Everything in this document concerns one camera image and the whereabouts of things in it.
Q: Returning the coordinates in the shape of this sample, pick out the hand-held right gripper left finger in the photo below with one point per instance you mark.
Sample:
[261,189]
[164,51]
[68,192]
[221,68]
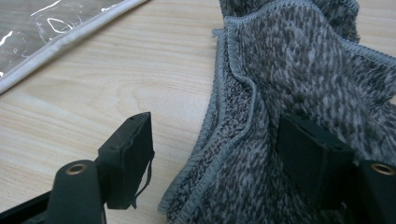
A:
[127,161]

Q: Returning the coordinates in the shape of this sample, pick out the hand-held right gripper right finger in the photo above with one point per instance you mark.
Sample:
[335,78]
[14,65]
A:
[314,155]

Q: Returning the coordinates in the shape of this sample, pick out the grey cloth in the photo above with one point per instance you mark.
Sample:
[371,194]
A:
[295,62]

